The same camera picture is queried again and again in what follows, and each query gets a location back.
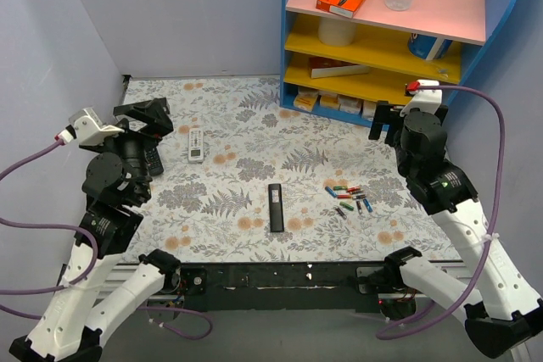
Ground slim black remote control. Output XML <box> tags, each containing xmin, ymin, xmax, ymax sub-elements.
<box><xmin>268</xmin><ymin>183</ymin><xmax>284</xmax><ymax>233</ymax></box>

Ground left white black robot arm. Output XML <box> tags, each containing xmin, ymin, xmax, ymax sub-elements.
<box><xmin>1</xmin><ymin>97</ymin><xmax>181</xmax><ymax>361</ymax></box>

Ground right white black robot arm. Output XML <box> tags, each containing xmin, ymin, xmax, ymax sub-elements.
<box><xmin>366</xmin><ymin>101</ymin><xmax>542</xmax><ymax>359</ymax></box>

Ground black TV remote coloured buttons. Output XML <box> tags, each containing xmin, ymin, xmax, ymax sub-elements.
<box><xmin>145</xmin><ymin>147</ymin><xmax>164</xmax><ymax>177</ymax></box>

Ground white air conditioner remote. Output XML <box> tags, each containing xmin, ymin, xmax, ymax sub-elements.
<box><xmin>188</xmin><ymin>128</ymin><xmax>204</xmax><ymax>164</ymax></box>

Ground yellow white small box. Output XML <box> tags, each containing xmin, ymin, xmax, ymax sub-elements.
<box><xmin>319</xmin><ymin>91</ymin><xmax>340</xmax><ymax>110</ymax></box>

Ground blue shelf unit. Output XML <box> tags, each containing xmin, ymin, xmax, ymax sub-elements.
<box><xmin>279</xmin><ymin>0</ymin><xmax>528</xmax><ymax>141</ymax></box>

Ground red white flat box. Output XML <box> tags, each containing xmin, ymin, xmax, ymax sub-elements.
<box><xmin>308</xmin><ymin>57</ymin><xmax>371</xmax><ymax>79</ymax></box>

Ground white paper roll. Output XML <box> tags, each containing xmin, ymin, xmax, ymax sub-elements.
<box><xmin>317</xmin><ymin>17</ymin><xmax>357</xmax><ymax>47</ymax></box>

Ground blue battery lower right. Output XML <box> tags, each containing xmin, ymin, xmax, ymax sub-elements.
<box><xmin>362</xmin><ymin>198</ymin><xmax>373</xmax><ymax>213</ymax></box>

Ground blue battery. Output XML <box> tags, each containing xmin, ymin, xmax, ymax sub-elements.
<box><xmin>362</xmin><ymin>198</ymin><xmax>373</xmax><ymax>213</ymax></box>
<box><xmin>325</xmin><ymin>186</ymin><xmax>337</xmax><ymax>198</ymax></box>

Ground blue battery leftmost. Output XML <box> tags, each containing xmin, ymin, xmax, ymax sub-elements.
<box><xmin>325</xmin><ymin>186</ymin><xmax>337</xmax><ymax>198</ymax></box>

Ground green battery lower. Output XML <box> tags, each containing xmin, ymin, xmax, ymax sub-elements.
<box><xmin>339</xmin><ymin>202</ymin><xmax>354</xmax><ymax>211</ymax></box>

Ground floral table mat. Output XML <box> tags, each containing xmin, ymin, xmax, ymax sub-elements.
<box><xmin>123</xmin><ymin>76</ymin><xmax>458</xmax><ymax>263</ymax></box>

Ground dark battery lower left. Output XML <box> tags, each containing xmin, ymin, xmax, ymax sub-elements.
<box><xmin>334</xmin><ymin>207</ymin><xmax>347</xmax><ymax>220</ymax></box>

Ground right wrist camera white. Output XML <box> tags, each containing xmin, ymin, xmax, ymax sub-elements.
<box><xmin>400</xmin><ymin>80</ymin><xmax>442</xmax><ymax>117</ymax></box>

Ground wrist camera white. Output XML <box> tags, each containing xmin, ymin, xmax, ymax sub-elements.
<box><xmin>54</xmin><ymin>108</ymin><xmax>125</xmax><ymax>147</ymax></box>
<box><xmin>400</xmin><ymin>80</ymin><xmax>442</xmax><ymax>117</ymax></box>

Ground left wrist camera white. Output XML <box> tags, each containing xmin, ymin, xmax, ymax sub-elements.
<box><xmin>54</xmin><ymin>108</ymin><xmax>125</xmax><ymax>147</ymax></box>

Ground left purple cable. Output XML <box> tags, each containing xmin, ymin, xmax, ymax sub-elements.
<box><xmin>0</xmin><ymin>136</ymin><xmax>213</xmax><ymax>340</ymax></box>

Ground purple cable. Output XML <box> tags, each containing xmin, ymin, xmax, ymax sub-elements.
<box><xmin>0</xmin><ymin>136</ymin><xmax>213</xmax><ymax>340</ymax></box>
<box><xmin>375</xmin><ymin>84</ymin><xmax>507</xmax><ymax>341</ymax></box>

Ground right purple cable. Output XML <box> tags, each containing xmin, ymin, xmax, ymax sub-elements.
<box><xmin>375</xmin><ymin>84</ymin><xmax>507</xmax><ymax>341</ymax></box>

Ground aluminium frame rail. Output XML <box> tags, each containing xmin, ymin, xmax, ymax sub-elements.
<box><xmin>98</xmin><ymin>264</ymin><xmax>137</xmax><ymax>299</ymax></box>

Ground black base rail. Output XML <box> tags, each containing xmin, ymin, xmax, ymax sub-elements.
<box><xmin>131</xmin><ymin>260</ymin><xmax>425</xmax><ymax>313</ymax></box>

